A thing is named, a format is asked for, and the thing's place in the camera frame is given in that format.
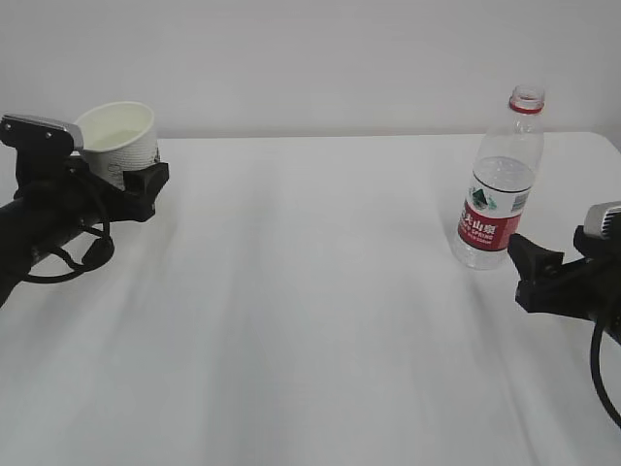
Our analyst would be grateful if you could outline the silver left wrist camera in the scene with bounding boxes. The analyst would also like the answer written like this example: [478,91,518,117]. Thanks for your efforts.
[1,114,83,157]

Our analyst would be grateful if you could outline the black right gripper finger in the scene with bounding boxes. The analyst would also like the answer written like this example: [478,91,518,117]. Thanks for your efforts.
[507,233,565,291]

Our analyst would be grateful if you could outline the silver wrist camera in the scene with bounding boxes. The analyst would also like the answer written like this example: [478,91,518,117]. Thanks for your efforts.
[583,201,621,240]
[1,114,83,157]

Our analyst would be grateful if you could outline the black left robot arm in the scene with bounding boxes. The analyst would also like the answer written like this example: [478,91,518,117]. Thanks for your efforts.
[1,150,169,302]

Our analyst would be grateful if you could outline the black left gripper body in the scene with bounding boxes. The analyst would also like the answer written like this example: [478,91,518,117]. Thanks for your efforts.
[12,150,133,243]

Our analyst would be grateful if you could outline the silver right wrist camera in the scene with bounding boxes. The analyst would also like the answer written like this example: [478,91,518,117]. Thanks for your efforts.
[583,201,621,240]

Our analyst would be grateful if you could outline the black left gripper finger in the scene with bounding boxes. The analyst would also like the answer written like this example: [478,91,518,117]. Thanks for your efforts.
[123,162,169,221]

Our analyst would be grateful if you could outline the clear red-label water bottle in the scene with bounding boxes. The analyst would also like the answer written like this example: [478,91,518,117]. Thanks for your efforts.
[451,84,545,270]

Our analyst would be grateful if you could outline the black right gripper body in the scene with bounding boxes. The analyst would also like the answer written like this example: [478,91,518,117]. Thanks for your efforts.
[515,226,620,335]

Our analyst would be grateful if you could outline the white paper cup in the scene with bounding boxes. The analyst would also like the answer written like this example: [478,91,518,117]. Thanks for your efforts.
[76,101,159,190]

